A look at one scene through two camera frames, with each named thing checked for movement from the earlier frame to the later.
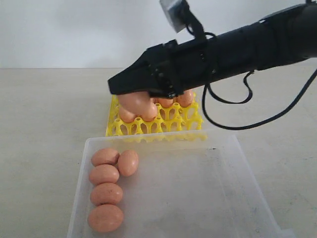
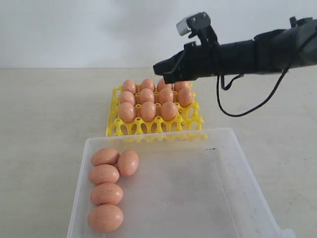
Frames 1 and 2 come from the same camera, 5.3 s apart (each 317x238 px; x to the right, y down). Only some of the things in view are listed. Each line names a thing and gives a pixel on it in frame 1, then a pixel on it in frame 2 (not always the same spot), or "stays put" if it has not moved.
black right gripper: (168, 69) → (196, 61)
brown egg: (139, 103) → (169, 111)
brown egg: (126, 116) stays put
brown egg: (105, 217) stays put
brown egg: (128, 162) stays put
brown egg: (185, 99) stays put
